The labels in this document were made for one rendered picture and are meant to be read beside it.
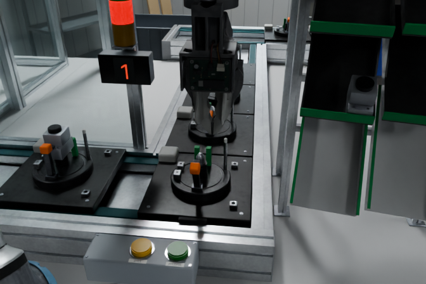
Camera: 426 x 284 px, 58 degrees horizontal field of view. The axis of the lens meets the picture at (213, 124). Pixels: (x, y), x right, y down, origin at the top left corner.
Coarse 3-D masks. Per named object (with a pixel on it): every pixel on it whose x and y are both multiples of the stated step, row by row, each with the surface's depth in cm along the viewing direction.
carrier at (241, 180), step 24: (168, 168) 96; (216, 168) 92; (240, 168) 96; (168, 192) 87; (192, 192) 84; (216, 192) 85; (240, 192) 87; (144, 216) 82; (168, 216) 81; (192, 216) 80; (216, 216) 80; (240, 216) 80
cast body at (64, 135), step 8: (48, 128) 88; (56, 128) 88; (64, 128) 90; (48, 136) 87; (56, 136) 87; (64, 136) 89; (56, 144) 88; (64, 144) 89; (72, 144) 93; (56, 152) 88; (64, 152) 89
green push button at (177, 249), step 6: (168, 246) 73; (174, 246) 73; (180, 246) 73; (186, 246) 73; (168, 252) 72; (174, 252) 71; (180, 252) 71; (186, 252) 72; (174, 258) 71; (180, 258) 71
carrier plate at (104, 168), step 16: (32, 160) 99; (96, 160) 99; (112, 160) 99; (16, 176) 93; (96, 176) 93; (112, 176) 94; (0, 192) 87; (16, 192) 87; (32, 192) 87; (48, 192) 87; (64, 192) 87; (80, 192) 87; (96, 192) 87; (16, 208) 85; (32, 208) 85; (48, 208) 84; (64, 208) 84; (80, 208) 83; (96, 208) 85
